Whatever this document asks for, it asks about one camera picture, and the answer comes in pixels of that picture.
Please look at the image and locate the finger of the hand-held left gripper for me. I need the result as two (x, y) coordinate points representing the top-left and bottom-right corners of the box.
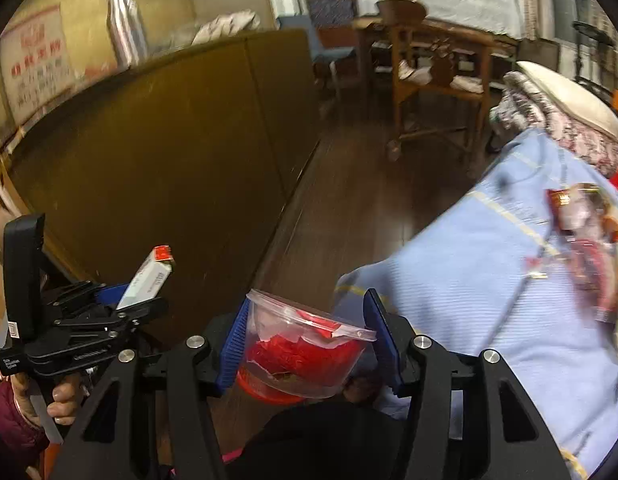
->
(54, 298), (170, 334)
(43, 281), (131, 319)

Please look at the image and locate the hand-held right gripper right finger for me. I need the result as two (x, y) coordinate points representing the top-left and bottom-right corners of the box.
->
(364, 288), (572, 480)

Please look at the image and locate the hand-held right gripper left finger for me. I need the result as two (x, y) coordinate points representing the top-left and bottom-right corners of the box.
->
(49, 301), (250, 480)

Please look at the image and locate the white red cigarette pack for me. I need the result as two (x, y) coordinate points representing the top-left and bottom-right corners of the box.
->
(116, 245), (175, 311)

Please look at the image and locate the clear plastic container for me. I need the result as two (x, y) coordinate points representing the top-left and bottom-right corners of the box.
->
(245, 288), (379, 401)

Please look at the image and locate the person's left forearm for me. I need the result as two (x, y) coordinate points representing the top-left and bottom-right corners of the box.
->
(0, 379), (51, 463)

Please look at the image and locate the person's left hand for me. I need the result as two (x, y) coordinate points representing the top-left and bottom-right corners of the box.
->
(12, 372), (84, 427)

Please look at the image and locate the light blue bed sheet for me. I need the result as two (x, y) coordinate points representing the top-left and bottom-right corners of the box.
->
(334, 127), (618, 477)

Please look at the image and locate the brown wooden cabinet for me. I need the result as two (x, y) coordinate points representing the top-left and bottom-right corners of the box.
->
(0, 27), (323, 347)

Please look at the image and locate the red plastic wrapper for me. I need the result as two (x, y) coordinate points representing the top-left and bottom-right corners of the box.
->
(564, 237), (618, 324)

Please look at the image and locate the red snack wrapper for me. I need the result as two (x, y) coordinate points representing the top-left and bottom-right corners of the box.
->
(546, 183), (618, 241)

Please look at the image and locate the floral quilt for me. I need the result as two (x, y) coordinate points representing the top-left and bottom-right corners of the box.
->
(489, 71), (618, 177)

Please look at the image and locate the wooden chair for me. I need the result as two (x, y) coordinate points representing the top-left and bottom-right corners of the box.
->
(376, 0), (496, 164)

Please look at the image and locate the blue chair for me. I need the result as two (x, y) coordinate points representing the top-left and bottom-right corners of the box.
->
(276, 14), (361, 102)

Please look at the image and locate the white cloth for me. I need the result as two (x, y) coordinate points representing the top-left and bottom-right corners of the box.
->
(191, 8), (263, 47)

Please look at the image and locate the white pillow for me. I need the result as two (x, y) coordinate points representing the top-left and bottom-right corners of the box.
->
(516, 60), (618, 149)

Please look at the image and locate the wooden table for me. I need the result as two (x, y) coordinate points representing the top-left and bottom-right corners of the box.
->
(351, 15), (520, 111)

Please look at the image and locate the black metal rack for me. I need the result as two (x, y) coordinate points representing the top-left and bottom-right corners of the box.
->
(571, 19), (618, 97)

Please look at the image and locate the wall poster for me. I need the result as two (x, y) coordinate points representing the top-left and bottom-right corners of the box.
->
(0, 5), (76, 127)

